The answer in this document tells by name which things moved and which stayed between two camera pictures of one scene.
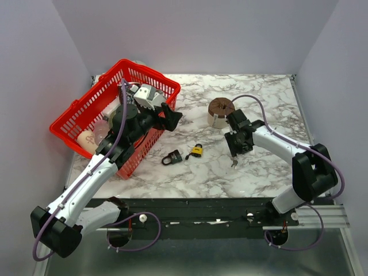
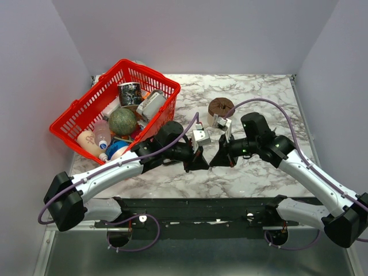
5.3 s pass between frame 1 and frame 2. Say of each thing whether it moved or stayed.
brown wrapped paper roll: stayed
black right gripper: moved
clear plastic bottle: stayed
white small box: stayed
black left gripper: moved
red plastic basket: stayed
